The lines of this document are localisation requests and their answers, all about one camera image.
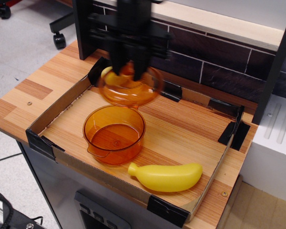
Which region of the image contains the orange transparent plastic pot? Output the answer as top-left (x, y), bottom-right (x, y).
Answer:
top-left (82, 105), bottom-right (146, 166)

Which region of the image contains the black vertical post right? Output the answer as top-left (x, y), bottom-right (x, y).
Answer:
top-left (252, 29), bottom-right (286, 125)

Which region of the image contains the black caster wheel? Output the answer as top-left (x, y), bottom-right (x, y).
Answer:
top-left (0, 4), bottom-right (11, 20)

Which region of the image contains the yellow toy banana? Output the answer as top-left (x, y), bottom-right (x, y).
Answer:
top-left (128, 163), bottom-right (203, 192)

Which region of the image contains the yellow toy potato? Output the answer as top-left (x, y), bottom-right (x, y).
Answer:
top-left (101, 66), bottom-right (121, 85)

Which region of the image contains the black vertical post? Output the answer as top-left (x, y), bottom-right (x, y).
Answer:
top-left (252, 29), bottom-right (286, 125)
top-left (72, 0), bottom-right (105, 60)

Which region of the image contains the black office chair base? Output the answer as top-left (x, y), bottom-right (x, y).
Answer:
top-left (49, 12), bottom-right (74, 50)

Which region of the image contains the black braided cable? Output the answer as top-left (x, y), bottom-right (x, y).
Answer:
top-left (0, 187), bottom-right (43, 229)

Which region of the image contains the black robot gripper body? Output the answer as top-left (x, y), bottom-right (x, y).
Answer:
top-left (88, 0), bottom-right (172, 60)

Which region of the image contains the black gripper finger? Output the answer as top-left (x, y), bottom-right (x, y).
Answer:
top-left (133, 49), bottom-right (152, 81)
top-left (109, 42), bottom-right (131, 75)

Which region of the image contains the black vertical post left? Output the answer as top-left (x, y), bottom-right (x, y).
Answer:
top-left (72, 0), bottom-right (105, 60)

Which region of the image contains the grey toy oven front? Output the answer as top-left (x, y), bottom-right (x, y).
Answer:
top-left (74, 191), bottom-right (132, 229)

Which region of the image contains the white toy sink drainboard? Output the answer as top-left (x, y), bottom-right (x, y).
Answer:
top-left (240, 95), bottom-right (286, 201)

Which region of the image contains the orange transparent pot lid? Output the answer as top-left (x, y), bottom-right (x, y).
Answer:
top-left (98, 62), bottom-right (164, 107)

